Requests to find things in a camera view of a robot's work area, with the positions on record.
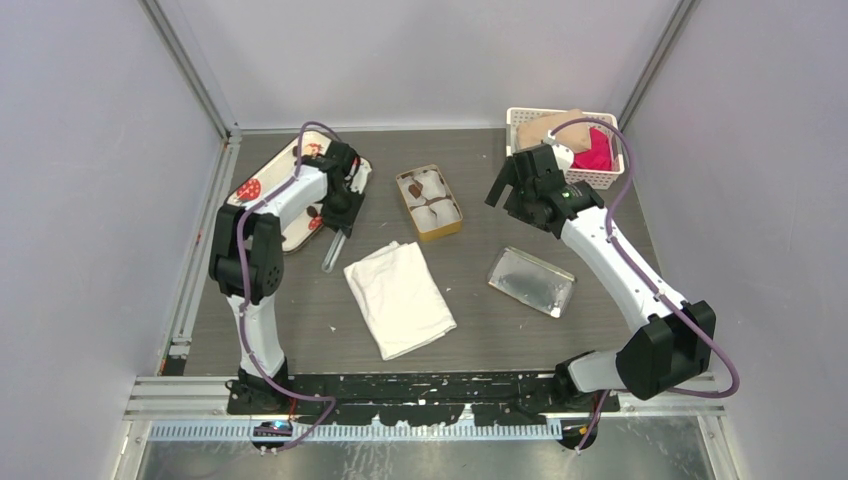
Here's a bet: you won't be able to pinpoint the pink cloth in basket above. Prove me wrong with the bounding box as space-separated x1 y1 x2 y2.
572 127 613 171

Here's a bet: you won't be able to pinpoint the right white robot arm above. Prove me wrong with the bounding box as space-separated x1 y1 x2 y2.
485 143 716 411

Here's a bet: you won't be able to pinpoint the white folded cloth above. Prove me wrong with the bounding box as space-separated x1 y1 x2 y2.
343 241 457 361

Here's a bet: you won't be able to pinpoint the metal tongs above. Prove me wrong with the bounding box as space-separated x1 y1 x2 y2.
321 230 347 273

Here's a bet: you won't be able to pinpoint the white paper cup liner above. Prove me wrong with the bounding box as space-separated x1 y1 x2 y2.
429 198 461 228
399 177 427 209
410 205 439 233
414 169 447 200

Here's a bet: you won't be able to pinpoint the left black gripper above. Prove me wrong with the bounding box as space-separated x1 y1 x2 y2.
320 183 366 236

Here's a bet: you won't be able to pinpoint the chocolate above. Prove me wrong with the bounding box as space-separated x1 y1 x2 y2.
408 182 423 200

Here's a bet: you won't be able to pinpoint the gold chocolate tin box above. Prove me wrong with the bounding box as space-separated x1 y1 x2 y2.
395 164 464 242

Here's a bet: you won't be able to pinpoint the strawberry pattern tray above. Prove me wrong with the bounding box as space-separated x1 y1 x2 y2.
226 128 373 254

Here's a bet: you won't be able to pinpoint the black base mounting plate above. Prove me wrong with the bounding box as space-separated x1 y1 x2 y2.
225 371 600 427

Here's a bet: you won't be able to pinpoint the white plastic basket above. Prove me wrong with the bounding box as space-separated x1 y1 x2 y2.
506 107 625 190

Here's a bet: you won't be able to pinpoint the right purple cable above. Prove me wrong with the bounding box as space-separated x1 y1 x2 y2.
546 116 742 454

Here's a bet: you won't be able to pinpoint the beige cloth in basket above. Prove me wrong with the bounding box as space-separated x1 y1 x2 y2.
516 108 593 155

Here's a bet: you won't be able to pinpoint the silver tin lid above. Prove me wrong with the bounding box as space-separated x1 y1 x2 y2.
487 246 576 319

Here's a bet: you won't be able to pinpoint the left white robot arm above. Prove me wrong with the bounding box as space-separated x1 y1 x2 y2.
209 140 370 413

